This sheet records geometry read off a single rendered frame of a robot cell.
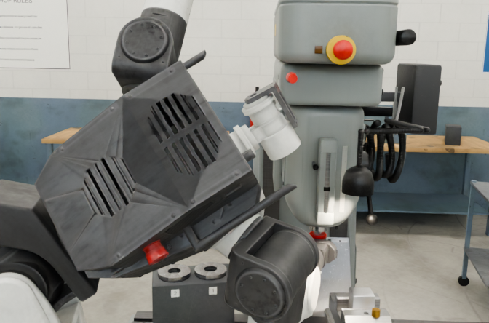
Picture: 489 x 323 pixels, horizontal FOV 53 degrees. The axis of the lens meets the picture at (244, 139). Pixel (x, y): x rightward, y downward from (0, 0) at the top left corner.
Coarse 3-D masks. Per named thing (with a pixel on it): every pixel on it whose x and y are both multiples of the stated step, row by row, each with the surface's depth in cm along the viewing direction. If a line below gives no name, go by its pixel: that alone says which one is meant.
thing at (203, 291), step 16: (160, 272) 133; (176, 272) 136; (192, 272) 136; (208, 272) 134; (224, 272) 134; (160, 288) 128; (176, 288) 129; (192, 288) 130; (208, 288) 131; (224, 288) 131; (160, 304) 129; (176, 304) 130; (192, 304) 131; (208, 304) 131; (224, 304) 132; (160, 320) 130; (176, 320) 131; (192, 320) 131; (208, 320) 132; (224, 320) 133
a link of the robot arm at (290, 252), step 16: (272, 240) 80; (288, 240) 80; (304, 240) 81; (256, 256) 76; (272, 256) 75; (288, 256) 76; (304, 256) 79; (288, 272) 73; (304, 272) 77; (304, 288) 80; (256, 320) 80; (288, 320) 79
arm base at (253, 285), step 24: (264, 216) 86; (240, 240) 77; (264, 240) 81; (312, 240) 82; (240, 264) 73; (264, 264) 72; (240, 288) 74; (264, 288) 72; (288, 288) 71; (264, 312) 73
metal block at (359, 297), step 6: (354, 288) 138; (360, 288) 138; (366, 288) 138; (354, 294) 135; (360, 294) 135; (366, 294) 135; (372, 294) 135; (354, 300) 134; (360, 300) 134; (366, 300) 134; (372, 300) 134; (348, 306) 139; (354, 306) 134; (360, 306) 134; (366, 306) 134; (372, 306) 134
